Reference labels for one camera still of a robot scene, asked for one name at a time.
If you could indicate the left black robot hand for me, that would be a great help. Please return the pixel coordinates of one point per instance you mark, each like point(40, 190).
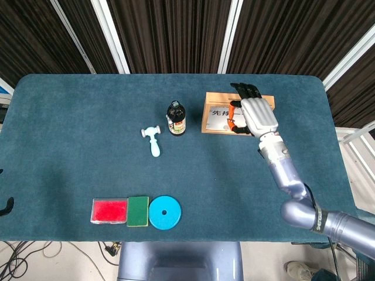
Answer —
point(10, 203)

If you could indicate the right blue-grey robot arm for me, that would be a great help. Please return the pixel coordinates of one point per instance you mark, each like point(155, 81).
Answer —
point(284, 169)

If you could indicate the white blue panel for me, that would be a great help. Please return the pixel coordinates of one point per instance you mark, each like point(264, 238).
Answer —
point(4, 87)

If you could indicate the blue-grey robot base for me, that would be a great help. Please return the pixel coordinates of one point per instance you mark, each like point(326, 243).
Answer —
point(175, 257)

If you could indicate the dark tea bottle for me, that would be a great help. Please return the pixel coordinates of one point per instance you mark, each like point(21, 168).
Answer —
point(176, 123)

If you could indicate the light blue toy hammer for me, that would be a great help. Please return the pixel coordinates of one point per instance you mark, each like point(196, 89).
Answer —
point(154, 147)

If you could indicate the white shoe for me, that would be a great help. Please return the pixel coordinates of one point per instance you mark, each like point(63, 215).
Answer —
point(296, 269)

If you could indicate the white frame post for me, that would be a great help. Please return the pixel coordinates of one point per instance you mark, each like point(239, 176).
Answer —
point(348, 55)
point(111, 38)
point(231, 35)

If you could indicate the green yellow sponge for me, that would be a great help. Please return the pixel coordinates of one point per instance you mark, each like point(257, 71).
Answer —
point(137, 211)

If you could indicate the white metal rack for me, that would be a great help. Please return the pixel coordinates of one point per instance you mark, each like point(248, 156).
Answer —
point(357, 137)

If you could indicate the teal tablecloth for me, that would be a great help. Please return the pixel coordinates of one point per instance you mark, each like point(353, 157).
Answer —
point(88, 131)

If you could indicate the red pad clear box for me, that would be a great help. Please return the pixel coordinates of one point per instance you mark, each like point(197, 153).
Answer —
point(109, 211)

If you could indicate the thin grey frame post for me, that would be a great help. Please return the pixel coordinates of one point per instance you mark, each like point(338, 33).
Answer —
point(73, 38)

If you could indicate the blue disc with hole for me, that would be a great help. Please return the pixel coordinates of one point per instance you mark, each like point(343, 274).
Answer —
point(170, 218)

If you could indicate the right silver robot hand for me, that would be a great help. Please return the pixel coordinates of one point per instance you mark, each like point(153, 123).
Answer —
point(259, 117)

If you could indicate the black power plug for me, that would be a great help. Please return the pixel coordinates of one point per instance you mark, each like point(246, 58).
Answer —
point(112, 249)

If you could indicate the wooden coin bank box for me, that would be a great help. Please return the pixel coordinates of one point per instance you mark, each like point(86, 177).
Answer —
point(216, 98)

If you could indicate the dark brown pleated curtain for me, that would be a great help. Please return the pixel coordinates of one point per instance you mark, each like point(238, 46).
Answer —
point(175, 35)

